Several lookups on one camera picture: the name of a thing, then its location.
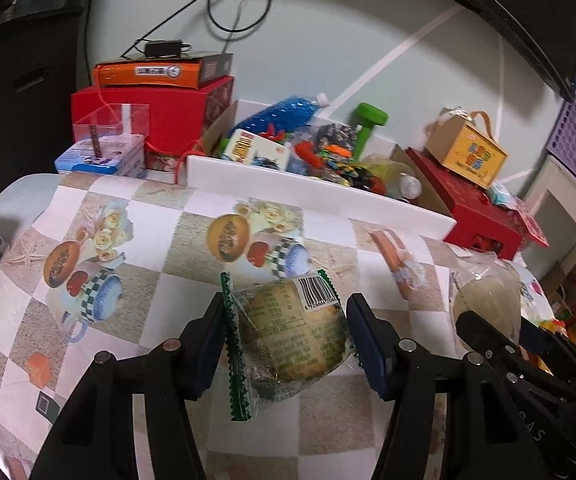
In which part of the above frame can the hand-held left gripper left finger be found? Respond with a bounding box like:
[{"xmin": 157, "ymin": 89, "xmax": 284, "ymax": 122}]
[{"xmin": 30, "ymin": 291, "xmax": 227, "ymax": 480}]

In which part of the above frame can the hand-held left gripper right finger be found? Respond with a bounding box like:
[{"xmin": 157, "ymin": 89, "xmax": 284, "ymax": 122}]
[{"xmin": 345, "ymin": 292, "xmax": 564, "ymax": 480}]

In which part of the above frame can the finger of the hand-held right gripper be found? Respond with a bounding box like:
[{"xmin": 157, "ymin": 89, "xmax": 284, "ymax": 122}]
[
  {"xmin": 520, "ymin": 325, "xmax": 576, "ymax": 397},
  {"xmin": 455, "ymin": 310, "xmax": 576, "ymax": 480}
]

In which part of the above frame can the clear bun packet green edge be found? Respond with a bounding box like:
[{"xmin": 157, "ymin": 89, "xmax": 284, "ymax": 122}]
[{"xmin": 219, "ymin": 269, "xmax": 360, "ymax": 422}]

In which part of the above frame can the clear round bun packet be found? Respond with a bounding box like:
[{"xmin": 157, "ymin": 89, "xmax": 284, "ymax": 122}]
[{"xmin": 449, "ymin": 259, "xmax": 525, "ymax": 357}]

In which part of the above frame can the red patterned bag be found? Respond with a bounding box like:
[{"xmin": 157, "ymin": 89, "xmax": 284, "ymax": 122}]
[{"xmin": 509, "ymin": 200, "xmax": 552, "ymax": 249}]

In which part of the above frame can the white shelf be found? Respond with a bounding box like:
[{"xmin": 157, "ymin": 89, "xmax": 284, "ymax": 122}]
[{"xmin": 522, "ymin": 155, "xmax": 576, "ymax": 313}]

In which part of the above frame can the red gift box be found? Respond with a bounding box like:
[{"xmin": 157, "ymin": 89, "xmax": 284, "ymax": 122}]
[{"xmin": 406, "ymin": 147, "xmax": 525, "ymax": 262}]

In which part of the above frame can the clear baby bottle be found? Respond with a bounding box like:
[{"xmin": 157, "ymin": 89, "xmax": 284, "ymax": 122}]
[{"xmin": 367, "ymin": 155, "xmax": 425, "ymax": 202}]

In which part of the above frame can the teal mask pack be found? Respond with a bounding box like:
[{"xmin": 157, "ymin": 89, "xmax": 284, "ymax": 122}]
[{"xmin": 487, "ymin": 182, "xmax": 520, "ymax": 209}]

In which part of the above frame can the small black square tag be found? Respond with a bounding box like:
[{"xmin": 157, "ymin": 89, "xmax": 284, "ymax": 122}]
[{"xmin": 34, "ymin": 391, "xmax": 60, "ymax": 422}]

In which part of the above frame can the colourful toy bag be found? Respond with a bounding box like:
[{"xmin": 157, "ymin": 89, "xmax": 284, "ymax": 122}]
[{"xmin": 287, "ymin": 122, "xmax": 375, "ymax": 192}]

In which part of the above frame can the white yellow small box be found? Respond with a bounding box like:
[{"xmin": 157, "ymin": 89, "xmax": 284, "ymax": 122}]
[{"xmin": 219, "ymin": 129, "xmax": 294, "ymax": 171}]

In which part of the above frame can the open cardboard box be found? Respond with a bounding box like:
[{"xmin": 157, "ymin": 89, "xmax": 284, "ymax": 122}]
[{"xmin": 199, "ymin": 100, "xmax": 450, "ymax": 212}]

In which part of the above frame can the blue tin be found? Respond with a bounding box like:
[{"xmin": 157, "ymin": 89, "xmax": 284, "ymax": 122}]
[{"xmin": 53, "ymin": 135, "xmax": 149, "ymax": 179}]

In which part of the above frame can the green dumbbell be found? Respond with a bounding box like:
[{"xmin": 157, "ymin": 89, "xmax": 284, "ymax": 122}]
[{"xmin": 349, "ymin": 102, "xmax": 391, "ymax": 159}]

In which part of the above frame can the large red box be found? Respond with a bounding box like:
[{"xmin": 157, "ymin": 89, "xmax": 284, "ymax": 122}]
[{"xmin": 70, "ymin": 76, "xmax": 237, "ymax": 184}]

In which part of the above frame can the clear plastic box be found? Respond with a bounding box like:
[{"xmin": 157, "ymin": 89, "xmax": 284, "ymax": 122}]
[{"xmin": 72, "ymin": 103, "xmax": 151, "ymax": 159}]

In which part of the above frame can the blue bottle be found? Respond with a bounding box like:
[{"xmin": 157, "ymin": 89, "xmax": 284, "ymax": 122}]
[{"xmin": 227, "ymin": 92, "xmax": 331, "ymax": 137}]

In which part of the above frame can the orange box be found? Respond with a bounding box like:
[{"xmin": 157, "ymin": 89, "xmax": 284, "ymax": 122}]
[{"xmin": 92, "ymin": 57, "xmax": 205, "ymax": 89}]

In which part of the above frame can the black cabinet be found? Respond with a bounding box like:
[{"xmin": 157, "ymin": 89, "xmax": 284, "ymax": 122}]
[{"xmin": 0, "ymin": 10, "xmax": 94, "ymax": 202}]

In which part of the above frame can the black power adapter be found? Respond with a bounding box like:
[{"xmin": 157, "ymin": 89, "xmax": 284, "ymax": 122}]
[{"xmin": 143, "ymin": 39, "xmax": 185, "ymax": 59}]

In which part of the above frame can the yellow gift box with handle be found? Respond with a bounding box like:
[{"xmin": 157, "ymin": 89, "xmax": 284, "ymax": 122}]
[{"xmin": 424, "ymin": 109, "xmax": 511, "ymax": 192}]

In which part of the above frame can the black cable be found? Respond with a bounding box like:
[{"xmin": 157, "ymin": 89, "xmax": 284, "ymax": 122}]
[{"xmin": 122, "ymin": 0, "xmax": 275, "ymax": 59}]

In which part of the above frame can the black wall monitor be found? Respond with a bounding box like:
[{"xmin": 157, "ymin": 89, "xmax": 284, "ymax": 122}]
[{"xmin": 392, "ymin": 0, "xmax": 576, "ymax": 104}]

